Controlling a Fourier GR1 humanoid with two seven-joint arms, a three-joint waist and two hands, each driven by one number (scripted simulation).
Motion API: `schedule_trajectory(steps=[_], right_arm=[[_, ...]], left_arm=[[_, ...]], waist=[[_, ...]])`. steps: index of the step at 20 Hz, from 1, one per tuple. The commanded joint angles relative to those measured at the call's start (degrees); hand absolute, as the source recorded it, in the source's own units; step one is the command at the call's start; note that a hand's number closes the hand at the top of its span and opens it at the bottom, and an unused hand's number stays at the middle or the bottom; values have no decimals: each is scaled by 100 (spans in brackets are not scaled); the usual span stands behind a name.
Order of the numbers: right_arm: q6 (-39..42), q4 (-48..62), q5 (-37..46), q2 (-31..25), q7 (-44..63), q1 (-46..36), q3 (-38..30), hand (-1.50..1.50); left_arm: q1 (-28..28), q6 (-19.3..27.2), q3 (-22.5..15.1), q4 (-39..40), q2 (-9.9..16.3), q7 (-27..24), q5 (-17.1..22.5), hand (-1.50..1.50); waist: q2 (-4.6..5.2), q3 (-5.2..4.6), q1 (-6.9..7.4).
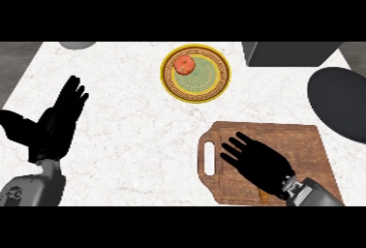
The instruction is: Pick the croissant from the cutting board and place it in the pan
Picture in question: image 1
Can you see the yellow patterned plate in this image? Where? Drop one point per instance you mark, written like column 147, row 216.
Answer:
column 194, row 73

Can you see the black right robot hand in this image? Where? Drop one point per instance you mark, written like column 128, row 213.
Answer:
column 259, row 163

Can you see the dark grey box appliance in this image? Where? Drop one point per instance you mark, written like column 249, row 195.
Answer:
column 287, row 53

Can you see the dark grey pan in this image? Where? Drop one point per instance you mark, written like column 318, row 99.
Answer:
column 341, row 103

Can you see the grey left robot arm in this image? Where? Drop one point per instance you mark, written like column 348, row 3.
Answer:
column 35, row 189

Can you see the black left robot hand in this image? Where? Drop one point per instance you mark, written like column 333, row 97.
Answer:
column 54, row 129

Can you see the grey round object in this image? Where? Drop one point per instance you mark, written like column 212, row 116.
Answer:
column 75, row 45

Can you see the golden brown croissant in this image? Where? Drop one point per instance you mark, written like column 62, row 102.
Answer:
column 262, row 196

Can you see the brown wooden cutting board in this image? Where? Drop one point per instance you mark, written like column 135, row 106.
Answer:
column 280, row 142

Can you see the red tomato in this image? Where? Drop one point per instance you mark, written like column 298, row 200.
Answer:
column 184, row 65

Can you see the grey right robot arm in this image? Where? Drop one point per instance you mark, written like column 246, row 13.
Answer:
column 310, row 193

